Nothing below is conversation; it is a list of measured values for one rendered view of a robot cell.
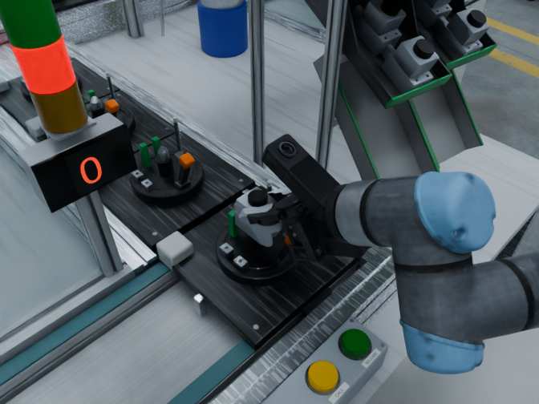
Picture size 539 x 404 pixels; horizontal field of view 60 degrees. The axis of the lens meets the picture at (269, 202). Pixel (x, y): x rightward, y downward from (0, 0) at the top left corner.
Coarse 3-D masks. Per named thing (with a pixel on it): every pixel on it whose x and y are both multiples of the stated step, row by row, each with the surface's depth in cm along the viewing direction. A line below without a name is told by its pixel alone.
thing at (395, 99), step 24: (312, 0) 74; (360, 0) 78; (408, 0) 74; (408, 24) 76; (360, 48) 73; (360, 72) 71; (384, 72) 73; (432, 72) 75; (384, 96) 69; (408, 96) 70
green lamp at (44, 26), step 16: (0, 0) 43; (16, 0) 43; (32, 0) 43; (48, 0) 45; (0, 16) 44; (16, 16) 43; (32, 16) 44; (48, 16) 45; (16, 32) 45; (32, 32) 45; (48, 32) 46; (32, 48) 46
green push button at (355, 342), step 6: (348, 330) 67; (354, 330) 67; (360, 330) 67; (342, 336) 67; (348, 336) 66; (354, 336) 66; (360, 336) 66; (366, 336) 66; (342, 342) 66; (348, 342) 66; (354, 342) 66; (360, 342) 66; (366, 342) 66; (342, 348) 66; (348, 348) 65; (354, 348) 65; (360, 348) 65; (366, 348) 65; (348, 354) 65; (354, 354) 65; (360, 354) 65
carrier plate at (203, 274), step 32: (224, 224) 82; (192, 256) 77; (192, 288) 74; (224, 288) 73; (256, 288) 73; (288, 288) 73; (320, 288) 73; (224, 320) 70; (256, 320) 68; (288, 320) 70
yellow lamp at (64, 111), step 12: (72, 84) 51; (36, 96) 50; (48, 96) 49; (60, 96) 50; (72, 96) 51; (36, 108) 51; (48, 108) 50; (60, 108) 51; (72, 108) 51; (84, 108) 54; (48, 120) 51; (60, 120) 51; (72, 120) 52; (84, 120) 54; (60, 132) 52
